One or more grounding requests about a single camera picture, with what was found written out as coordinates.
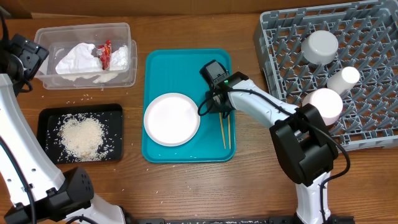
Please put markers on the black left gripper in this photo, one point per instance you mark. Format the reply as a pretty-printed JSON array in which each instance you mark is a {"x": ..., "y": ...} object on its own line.
[{"x": 32, "y": 55}]

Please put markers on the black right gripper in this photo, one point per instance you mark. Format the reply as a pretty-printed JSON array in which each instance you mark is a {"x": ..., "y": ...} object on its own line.
[{"x": 211, "y": 108}]

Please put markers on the white napkin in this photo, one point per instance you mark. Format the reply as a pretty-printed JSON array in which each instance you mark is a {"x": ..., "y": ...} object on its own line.
[
  {"x": 118, "y": 61},
  {"x": 79, "y": 60}
]

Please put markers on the large white plate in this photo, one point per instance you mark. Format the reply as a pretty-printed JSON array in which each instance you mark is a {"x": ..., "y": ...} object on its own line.
[{"x": 171, "y": 119}]

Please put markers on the red sauce packet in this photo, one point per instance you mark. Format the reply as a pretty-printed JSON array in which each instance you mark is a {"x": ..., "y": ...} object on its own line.
[{"x": 104, "y": 54}]

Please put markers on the pile of white rice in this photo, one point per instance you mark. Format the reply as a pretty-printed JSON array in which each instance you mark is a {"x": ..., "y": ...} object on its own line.
[{"x": 82, "y": 137}]

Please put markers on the small pink bowl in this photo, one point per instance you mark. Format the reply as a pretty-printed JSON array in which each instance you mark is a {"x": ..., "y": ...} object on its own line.
[{"x": 328, "y": 103}]

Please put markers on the grey-green bowl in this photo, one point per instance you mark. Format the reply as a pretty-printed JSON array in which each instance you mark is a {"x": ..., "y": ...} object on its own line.
[{"x": 320, "y": 47}]

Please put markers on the white cup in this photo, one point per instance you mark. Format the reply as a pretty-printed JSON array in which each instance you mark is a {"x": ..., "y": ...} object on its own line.
[{"x": 344, "y": 80}]

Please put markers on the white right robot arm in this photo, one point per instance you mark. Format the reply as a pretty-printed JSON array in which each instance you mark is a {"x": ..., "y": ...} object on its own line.
[{"x": 306, "y": 152}]

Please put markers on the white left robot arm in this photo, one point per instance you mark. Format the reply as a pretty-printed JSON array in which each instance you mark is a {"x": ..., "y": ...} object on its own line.
[{"x": 38, "y": 189}]

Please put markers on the clear plastic waste bin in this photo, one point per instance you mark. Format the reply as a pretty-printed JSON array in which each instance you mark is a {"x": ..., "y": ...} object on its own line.
[{"x": 60, "y": 40}]

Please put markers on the black food waste tray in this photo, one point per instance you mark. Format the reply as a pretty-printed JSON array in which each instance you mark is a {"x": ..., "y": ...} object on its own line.
[{"x": 51, "y": 115}]

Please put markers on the grey dishwasher rack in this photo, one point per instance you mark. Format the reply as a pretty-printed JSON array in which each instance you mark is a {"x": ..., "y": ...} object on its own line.
[{"x": 366, "y": 32}]

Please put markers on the teal serving tray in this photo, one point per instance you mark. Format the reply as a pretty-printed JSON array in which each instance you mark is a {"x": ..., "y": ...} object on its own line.
[{"x": 178, "y": 71}]

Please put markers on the white napkin in bin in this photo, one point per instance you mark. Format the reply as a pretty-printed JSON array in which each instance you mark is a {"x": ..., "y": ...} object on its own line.
[{"x": 118, "y": 61}]

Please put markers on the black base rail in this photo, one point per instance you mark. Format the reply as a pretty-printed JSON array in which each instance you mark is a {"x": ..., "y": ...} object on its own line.
[{"x": 217, "y": 221}]

